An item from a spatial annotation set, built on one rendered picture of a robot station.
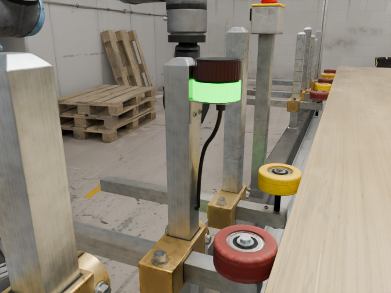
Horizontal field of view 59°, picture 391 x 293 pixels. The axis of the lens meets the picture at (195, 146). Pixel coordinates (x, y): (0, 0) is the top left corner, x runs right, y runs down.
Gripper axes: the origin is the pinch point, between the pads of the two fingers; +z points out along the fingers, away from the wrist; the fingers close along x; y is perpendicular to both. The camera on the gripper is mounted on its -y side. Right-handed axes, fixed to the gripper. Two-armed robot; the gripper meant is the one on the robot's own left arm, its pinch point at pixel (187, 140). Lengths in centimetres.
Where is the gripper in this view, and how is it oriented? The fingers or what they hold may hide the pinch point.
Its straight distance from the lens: 68.6
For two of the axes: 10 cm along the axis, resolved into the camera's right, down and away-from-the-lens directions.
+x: -10.0, -0.2, 0.5
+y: 0.5, -3.1, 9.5
